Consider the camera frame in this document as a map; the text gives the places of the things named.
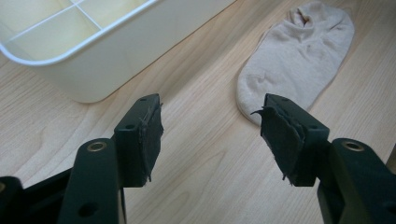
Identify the beige sock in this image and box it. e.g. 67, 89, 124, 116
235, 0, 356, 127

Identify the white divided storage box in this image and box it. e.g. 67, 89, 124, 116
0, 0, 237, 105

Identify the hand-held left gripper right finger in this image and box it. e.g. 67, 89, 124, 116
251, 92, 332, 188

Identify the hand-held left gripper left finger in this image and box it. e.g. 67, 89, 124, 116
113, 92, 164, 189

